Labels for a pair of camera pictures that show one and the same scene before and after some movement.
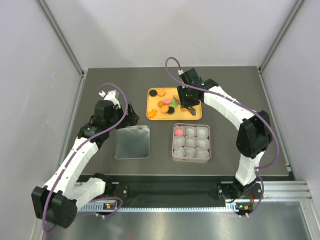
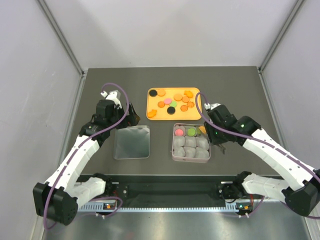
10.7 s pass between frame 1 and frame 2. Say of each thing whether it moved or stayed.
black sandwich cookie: stayed
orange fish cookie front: stayed
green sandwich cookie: moved
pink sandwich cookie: stayed
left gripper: stayed
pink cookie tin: stayed
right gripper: moved
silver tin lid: stayed
